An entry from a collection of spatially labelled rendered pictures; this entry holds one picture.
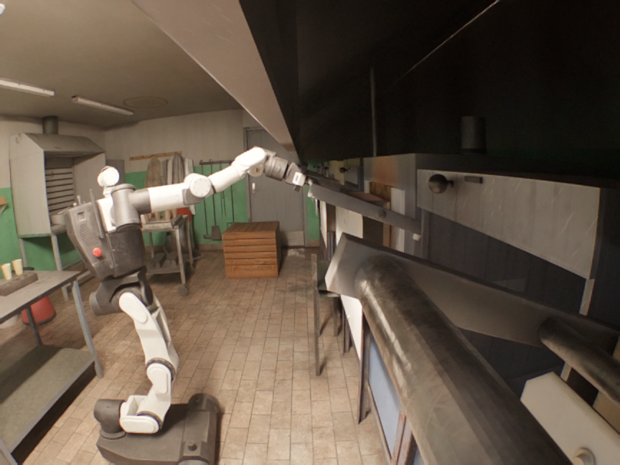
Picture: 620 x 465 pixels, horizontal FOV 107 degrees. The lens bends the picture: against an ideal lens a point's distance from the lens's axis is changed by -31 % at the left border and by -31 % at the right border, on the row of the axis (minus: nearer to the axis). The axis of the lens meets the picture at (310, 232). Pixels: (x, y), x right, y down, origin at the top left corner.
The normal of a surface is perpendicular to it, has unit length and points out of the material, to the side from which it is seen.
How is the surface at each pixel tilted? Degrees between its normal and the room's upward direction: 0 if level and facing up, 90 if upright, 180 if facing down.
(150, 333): 115
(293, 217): 90
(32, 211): 90
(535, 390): 90
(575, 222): 90
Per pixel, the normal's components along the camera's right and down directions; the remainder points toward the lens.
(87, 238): 0.77, 0.01
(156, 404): 0.18, 0.19
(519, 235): -1.00, 0.04
